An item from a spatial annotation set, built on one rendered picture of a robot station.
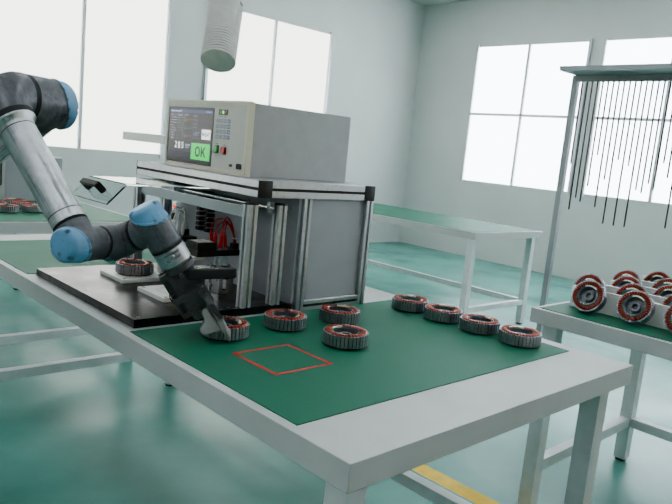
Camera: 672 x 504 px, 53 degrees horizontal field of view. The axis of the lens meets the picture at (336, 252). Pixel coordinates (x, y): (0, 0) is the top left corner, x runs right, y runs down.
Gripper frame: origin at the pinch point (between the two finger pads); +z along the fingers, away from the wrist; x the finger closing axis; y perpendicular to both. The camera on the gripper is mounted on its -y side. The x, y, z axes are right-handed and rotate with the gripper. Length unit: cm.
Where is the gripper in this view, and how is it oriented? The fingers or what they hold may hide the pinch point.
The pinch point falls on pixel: (226, 329)
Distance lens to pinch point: 163.3
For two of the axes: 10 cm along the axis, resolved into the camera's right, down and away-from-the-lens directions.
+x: 3.3, 2.0, -9.2
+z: 4.2, 8.4, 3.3
